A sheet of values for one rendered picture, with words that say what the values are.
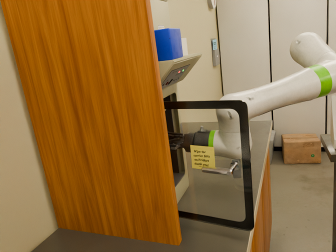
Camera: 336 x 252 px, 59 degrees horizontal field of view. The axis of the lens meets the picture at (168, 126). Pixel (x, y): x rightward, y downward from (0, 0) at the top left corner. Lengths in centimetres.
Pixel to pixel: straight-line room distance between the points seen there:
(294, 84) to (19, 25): 90
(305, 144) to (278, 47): 120
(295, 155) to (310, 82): 276
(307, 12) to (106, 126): 329
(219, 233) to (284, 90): 51
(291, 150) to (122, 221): 297
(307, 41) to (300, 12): 266
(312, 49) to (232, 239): 74
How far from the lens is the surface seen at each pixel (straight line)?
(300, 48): 127
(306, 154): 384
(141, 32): 82
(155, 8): 110
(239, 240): 102
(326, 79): 114
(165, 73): 89
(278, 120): 408
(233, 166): 86
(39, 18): 101
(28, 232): 121
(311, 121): 409
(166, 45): 89
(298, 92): 108
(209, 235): 104
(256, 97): 100
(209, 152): 88
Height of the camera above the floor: 155
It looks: 15 degrees down
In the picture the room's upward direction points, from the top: 8 degrees counter-clockwise
